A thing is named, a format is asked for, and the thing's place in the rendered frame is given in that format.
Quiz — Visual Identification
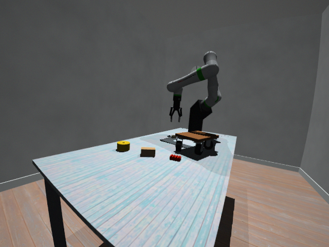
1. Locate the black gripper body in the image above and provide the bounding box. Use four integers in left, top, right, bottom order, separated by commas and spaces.
173, 101, 180, 111

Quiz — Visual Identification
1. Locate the yellow short cylinder with center hole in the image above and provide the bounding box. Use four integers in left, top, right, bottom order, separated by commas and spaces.
117, 141, 130, 151

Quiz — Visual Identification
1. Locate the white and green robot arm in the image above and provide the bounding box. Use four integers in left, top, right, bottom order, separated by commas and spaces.
167, 51, 222, 111

